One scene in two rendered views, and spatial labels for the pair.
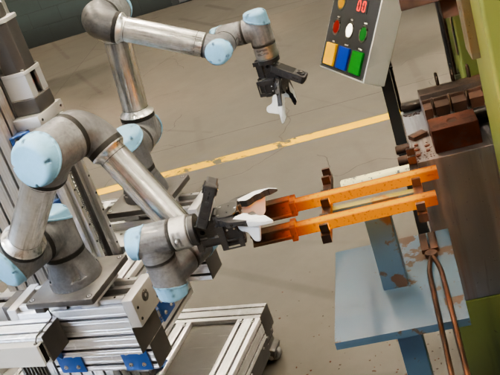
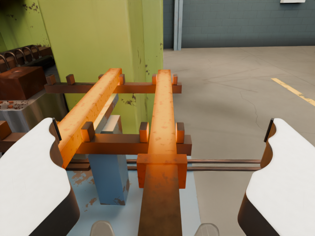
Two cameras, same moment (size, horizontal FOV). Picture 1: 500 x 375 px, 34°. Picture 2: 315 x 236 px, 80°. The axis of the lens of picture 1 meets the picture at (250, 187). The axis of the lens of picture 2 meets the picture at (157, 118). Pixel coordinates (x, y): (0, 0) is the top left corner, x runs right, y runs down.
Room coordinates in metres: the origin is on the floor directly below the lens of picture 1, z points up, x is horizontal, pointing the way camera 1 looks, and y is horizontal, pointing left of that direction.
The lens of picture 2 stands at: (1.65, 0.07, 1.13)
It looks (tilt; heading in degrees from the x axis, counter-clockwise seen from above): 30 degrees down; 260
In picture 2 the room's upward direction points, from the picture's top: 1 degrees counter-clockwise
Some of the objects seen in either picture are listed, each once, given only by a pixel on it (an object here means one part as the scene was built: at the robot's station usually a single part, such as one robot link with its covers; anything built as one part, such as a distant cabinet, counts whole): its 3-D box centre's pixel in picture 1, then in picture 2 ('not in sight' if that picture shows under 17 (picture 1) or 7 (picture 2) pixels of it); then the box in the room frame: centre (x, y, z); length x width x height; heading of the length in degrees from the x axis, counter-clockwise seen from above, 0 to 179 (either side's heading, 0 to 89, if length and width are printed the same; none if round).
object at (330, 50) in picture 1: (331, 53); not in sight; (2.78, -0.42, 1.01); 0.07 x 0.05 x 0.07; 13
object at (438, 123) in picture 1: (454, 130); (21, 82); (1.96, -0.55, 0.95); 0.12 x 0.09 x 0.07; 78
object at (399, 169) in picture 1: (405, 171); not in sight; (2.50, -0.51, 0.62); 0.44 x 0.05 x 0.05; 78
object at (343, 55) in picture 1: (344, 58); not in sight; (2.68, -0.44, 1.01); 0.07 x 0.05 x 0.07; 13
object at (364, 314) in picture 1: (396, 284); (116, 196); (1.70, -0.26, 0.73); 0.40 x 0.30 x 0.02; 167
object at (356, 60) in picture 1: (357, 63); not in sight; (2.59, -0.46, 1.01); 0.07 x 0.05 x 0.07; 13
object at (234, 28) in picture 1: (227, 37); not in sight; (2.55, -0.08, 1.23); 0.11 x 0.11 x 0.08; 72
